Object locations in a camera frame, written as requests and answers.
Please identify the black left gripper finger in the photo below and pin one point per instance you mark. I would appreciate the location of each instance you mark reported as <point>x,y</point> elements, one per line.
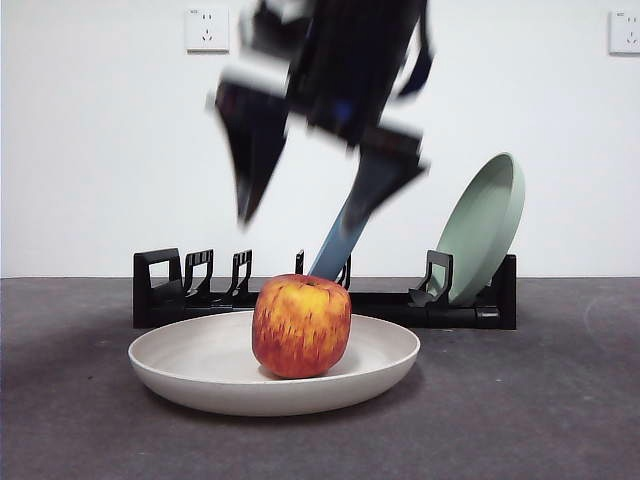
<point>255,145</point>

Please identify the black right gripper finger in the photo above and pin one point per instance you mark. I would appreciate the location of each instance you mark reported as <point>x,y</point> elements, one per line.
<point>377,185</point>

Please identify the red yellow apple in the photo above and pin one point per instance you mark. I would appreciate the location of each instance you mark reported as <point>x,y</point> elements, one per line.
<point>300,325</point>

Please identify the pale yellow beige plate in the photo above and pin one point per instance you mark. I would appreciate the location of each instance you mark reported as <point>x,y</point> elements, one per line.
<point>200,370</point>

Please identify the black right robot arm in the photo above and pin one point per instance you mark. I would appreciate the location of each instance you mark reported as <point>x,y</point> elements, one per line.
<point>350,55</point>

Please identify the blue plate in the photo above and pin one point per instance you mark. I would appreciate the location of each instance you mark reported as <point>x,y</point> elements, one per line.
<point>330,255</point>

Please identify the pale green plate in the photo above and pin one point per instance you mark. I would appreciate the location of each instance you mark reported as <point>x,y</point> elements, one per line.
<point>480,220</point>

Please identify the black plate rack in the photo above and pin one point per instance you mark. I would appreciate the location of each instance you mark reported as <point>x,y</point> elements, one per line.
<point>450,315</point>

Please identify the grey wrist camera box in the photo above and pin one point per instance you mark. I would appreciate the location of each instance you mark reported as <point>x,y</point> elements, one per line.
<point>270,25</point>

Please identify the white wall socket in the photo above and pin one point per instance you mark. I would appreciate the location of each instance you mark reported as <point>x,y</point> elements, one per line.
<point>625,32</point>
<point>207,30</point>

